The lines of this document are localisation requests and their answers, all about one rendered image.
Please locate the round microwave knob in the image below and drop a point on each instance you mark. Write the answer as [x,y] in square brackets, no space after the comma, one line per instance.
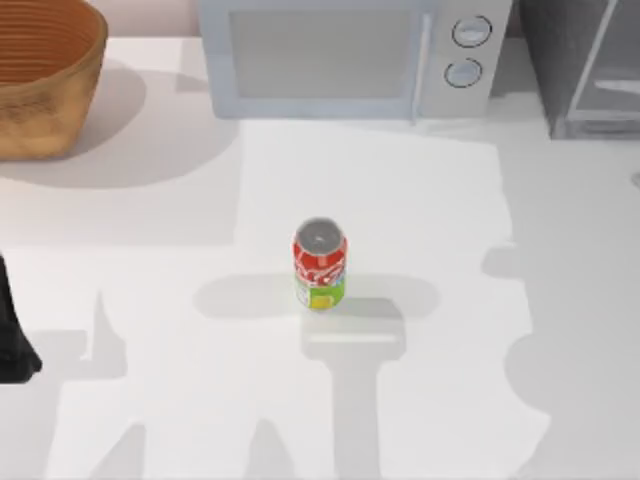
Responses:
[463,73]
[471,30]

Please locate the red and green can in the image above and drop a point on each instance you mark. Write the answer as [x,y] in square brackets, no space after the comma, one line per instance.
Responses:
[320,270]

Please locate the pale microwave oven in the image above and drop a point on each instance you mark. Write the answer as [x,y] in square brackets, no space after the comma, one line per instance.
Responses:
[350,60]

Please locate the microwave oven door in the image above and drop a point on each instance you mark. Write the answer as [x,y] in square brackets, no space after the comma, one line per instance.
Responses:
[320,55]

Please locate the brown woven basket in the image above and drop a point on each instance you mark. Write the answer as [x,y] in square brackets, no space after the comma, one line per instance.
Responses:
[45,95]

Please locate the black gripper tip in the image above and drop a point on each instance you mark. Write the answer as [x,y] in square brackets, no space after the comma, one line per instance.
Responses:
[12,345]

